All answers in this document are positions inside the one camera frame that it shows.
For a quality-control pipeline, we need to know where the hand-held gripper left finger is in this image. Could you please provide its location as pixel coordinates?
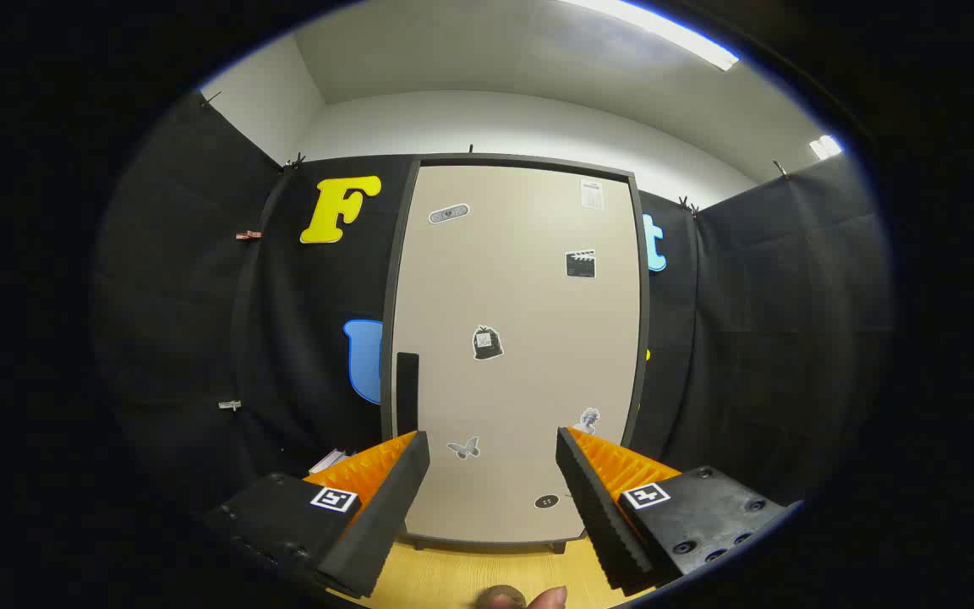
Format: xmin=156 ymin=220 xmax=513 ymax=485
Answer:
xmin=204 ymin=430 xmax=431 ymax=600

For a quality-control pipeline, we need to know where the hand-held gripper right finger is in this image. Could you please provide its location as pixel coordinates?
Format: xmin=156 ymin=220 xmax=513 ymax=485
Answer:
xmin=556 ymin=426 xmax=792 ymax=597

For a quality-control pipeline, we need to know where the black door handle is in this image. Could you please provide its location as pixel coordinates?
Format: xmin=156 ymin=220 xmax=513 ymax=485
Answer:
xmin=397 ymin=352 xmax=420 ymax=436

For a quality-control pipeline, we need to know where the grey shoe cabinet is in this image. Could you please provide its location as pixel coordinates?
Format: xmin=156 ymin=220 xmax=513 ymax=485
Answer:
xmin=380 ymin=152 xmax=653 ymax=555

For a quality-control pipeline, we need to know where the beige shoe cabinet door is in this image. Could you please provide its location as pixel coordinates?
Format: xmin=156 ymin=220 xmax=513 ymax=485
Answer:
xmin=391 ymin=165 xmax=644 ymax=546

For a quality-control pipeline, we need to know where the pale book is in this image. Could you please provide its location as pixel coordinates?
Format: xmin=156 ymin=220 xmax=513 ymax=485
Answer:
xmin=309 ymin=448 xmax=353 ymax=476

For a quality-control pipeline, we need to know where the black backdrop cloth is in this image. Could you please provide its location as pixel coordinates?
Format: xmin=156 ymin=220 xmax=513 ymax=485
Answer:
xmin=94 ymin=89 xmax=889 ymax=508

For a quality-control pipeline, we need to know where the ceiling light panel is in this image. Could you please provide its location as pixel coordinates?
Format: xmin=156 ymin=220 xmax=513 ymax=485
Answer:
xmin=559 ymin=0 xmax=741 ymax=71

